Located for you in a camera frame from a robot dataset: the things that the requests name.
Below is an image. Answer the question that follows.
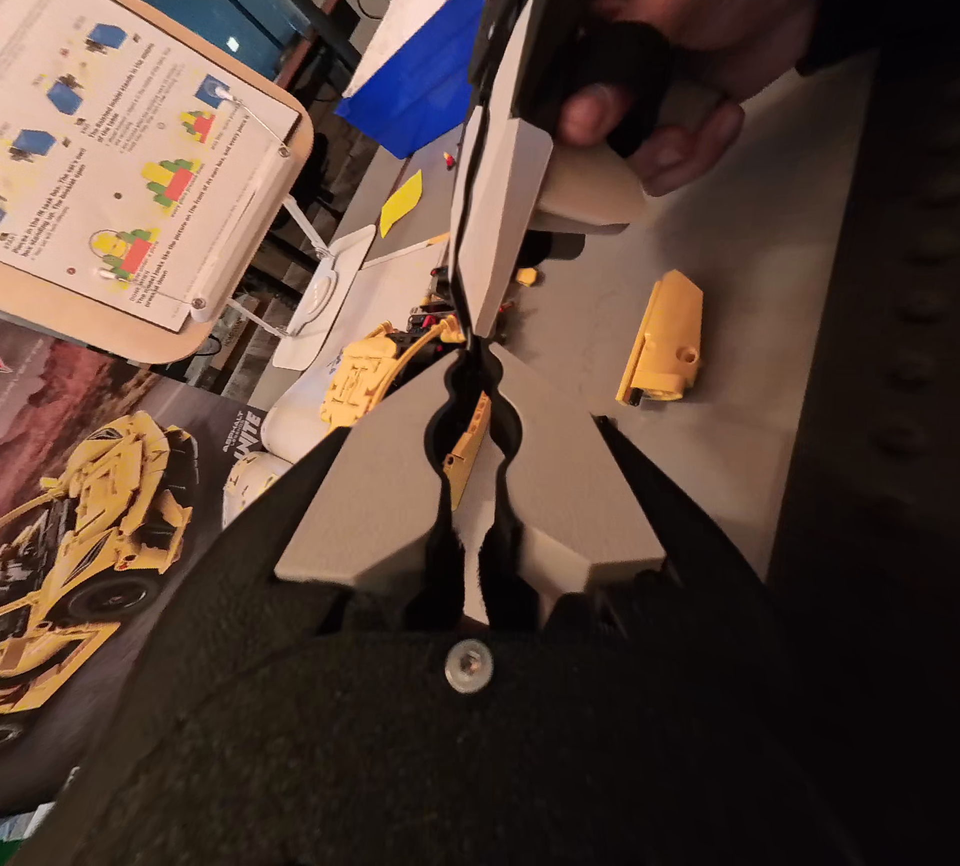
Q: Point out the open instruction booklet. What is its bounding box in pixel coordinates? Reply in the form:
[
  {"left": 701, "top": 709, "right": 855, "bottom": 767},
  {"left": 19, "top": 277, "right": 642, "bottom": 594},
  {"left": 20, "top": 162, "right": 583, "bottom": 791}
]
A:
[{"left": 222, "top": 229, "right": 451, "bottom": 531}]

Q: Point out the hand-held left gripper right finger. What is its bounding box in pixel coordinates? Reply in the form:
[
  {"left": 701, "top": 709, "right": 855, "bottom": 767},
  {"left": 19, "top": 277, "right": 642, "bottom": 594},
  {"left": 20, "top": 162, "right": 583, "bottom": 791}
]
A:
[{"left": 474, "top": 344, "right": 667, "bottom": 615}]

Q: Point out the black perforated mat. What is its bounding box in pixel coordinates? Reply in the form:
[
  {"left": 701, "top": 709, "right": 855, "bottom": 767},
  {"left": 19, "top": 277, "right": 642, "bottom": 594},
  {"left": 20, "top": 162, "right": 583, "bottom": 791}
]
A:
[{"left": 765, "top": 41, "right": 960, "bottom": 866}]

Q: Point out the yellow brick car model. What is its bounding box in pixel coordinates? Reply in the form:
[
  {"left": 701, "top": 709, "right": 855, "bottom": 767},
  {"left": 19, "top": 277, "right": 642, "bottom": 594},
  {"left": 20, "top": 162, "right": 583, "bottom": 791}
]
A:
[{"left": 318, "top": 266, "right": 544, "bottom": 432}]

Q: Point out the toy car box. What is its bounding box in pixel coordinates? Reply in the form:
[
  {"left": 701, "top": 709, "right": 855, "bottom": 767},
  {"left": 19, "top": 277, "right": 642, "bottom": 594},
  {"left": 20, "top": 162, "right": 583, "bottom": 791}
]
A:
[{"left": 0, "top": 319, "right": 280, "bottom": 810}]

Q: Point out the blue plastic bin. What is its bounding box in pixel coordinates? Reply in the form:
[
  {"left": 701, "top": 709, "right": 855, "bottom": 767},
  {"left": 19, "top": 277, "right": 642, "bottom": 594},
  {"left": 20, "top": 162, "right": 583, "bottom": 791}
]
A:
[{"left": 333, "top": 0, "right": 490, "bottom": 159}]

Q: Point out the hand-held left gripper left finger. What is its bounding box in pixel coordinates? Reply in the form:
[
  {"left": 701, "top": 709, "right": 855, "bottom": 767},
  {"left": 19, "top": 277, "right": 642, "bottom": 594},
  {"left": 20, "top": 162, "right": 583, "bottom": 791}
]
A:
[{"left": 273, "top": 349, "right": 463, "bottom": 630}]

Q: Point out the grey desk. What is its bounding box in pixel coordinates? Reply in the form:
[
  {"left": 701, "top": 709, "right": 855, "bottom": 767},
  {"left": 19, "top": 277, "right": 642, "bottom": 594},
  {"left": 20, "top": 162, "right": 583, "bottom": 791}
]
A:
[{"left": 248, "top": 49, "right": 879, "bottom": 582}]

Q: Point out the yellow sticky note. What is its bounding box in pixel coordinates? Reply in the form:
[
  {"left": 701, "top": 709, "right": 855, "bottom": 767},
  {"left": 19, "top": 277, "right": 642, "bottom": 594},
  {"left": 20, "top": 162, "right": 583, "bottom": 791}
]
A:
[{"left": 378, "top": 172, "right": 427, "bottom": 241}]

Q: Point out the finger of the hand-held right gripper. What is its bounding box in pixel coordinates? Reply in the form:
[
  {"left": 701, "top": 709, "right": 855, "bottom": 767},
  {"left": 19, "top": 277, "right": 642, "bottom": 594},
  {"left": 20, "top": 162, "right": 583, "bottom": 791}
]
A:
[{"left": 450, "top": 0, "right": 556, "bottom": 342}]

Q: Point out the yellow curved panel piece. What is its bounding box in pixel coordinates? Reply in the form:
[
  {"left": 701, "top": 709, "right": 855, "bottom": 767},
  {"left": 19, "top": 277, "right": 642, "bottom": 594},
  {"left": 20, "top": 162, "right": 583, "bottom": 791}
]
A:
[{"left": 615, "top": 271, "right": 706, "bottom": 408}]

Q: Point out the printed instruction sheet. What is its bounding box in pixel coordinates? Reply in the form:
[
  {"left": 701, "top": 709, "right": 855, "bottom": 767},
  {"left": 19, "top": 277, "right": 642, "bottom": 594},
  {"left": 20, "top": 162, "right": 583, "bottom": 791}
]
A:
[{"left": 0, "top": 0, "right": 295, "bottom": 334}]

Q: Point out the wooden document stand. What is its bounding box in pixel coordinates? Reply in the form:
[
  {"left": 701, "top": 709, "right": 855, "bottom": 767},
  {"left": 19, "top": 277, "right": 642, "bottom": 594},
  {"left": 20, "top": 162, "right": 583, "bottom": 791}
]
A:
[{"left": 0, "top": 0, "right": 376, "bottom": 375}]

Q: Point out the thin yellow beam piece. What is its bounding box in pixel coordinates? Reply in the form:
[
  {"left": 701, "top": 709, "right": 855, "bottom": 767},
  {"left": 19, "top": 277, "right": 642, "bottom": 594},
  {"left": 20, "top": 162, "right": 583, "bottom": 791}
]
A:
[{"left": 443, "top": 394, "right": 495, "bottom": 513}]

